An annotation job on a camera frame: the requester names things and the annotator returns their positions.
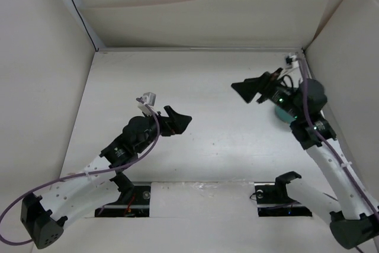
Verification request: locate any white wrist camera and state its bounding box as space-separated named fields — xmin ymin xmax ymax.
xmin=136 ymin=92 xmax=156 ymax=116
xmin=285 ymin=53 xmax=299 ymax=69

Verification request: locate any teal round divided container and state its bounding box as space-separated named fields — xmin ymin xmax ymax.
xmin=274 ymin=106 xmax=295 ymax=124

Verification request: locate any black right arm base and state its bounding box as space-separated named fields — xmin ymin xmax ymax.
xmin=249 ymin=171 xmax=313 ymax=217

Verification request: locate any aluminium side rail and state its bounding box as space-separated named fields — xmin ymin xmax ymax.
xmin=299 ymin=52 xmax=343 ymax=167

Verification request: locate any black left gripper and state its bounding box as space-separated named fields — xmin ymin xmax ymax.
xmin=135 ymin=106 xmax=191 ymax=154

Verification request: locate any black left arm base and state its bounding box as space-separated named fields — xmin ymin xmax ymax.
xmin=94 ymin=173 xmax=152 ymax=218

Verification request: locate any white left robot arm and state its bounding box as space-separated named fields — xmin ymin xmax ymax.
xmin=21 ymin=105 xmax=192 ymax=249

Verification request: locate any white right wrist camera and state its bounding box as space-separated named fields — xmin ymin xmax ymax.
xmin=285 ymin=53 xmax=299 ymax=69

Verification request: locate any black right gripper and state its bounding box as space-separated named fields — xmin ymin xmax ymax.
xmin=230 ymin=67 xmax=303 ymax=119

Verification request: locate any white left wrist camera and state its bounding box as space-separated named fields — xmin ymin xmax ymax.
xmin=136 ymin=92 xmax=156 ymax=116

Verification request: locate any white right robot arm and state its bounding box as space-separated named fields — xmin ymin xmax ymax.
xmin=231 ymin=69 xmax=378 ymax=249

